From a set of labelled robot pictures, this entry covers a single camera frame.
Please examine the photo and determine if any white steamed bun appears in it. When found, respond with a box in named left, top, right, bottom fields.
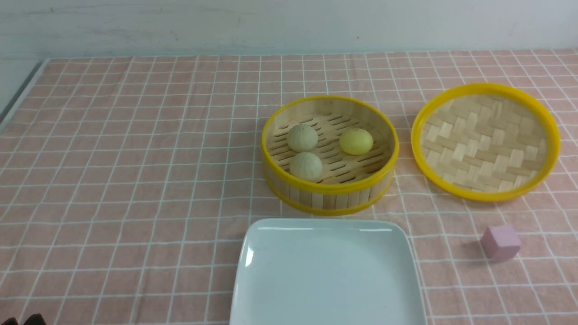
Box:
left=289, top=152, right=323, bottom=182
left=286, top=124, right=318, bottom=153

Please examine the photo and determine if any yellow steamed bun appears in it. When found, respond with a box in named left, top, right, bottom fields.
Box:
left=339, top=128, right=373, bottom=156

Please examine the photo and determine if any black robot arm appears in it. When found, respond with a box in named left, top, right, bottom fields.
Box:
left=1, top=313, right=47, bottom=325

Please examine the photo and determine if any white square plate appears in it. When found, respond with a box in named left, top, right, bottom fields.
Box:
left=229, top=218, right=428, bottom=325

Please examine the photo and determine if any bamboo steamer basket yellow rim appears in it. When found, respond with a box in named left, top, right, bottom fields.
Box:
left=261, top=95, right=399, bottom=216

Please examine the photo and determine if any pink checkered tablecloth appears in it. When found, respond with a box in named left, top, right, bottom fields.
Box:
left=0, top=49, right=578, bottom=325

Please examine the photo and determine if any woven bamboo steamer lid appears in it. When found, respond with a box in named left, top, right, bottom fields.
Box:
left=411, top=83, right=561, bottom=202

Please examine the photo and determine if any pink cube block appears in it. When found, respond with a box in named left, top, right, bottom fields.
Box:
left=480, top=224, right=522, bottom=261

